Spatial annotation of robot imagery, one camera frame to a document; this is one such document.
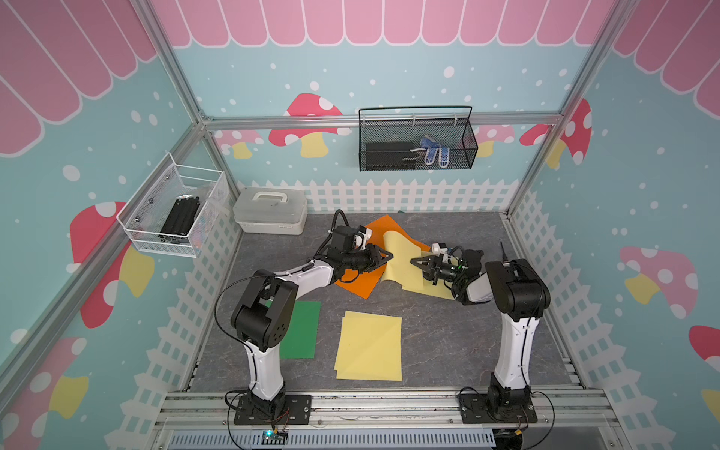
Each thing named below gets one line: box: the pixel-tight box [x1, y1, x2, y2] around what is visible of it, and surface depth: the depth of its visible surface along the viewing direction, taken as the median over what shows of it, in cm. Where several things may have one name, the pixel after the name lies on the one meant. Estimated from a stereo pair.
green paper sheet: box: [279, 300, 322, 360], surface depth 89 cm
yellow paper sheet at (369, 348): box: [333, 310, 403, 382], surface depth 87 cm
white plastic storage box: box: [233, 187, 309, 236], surface depth 111 cm
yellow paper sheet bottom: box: [380, 230, 456, 300], surface depth 93 cm
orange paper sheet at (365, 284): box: [334, 263, 388, 300], surface depth 89 cm
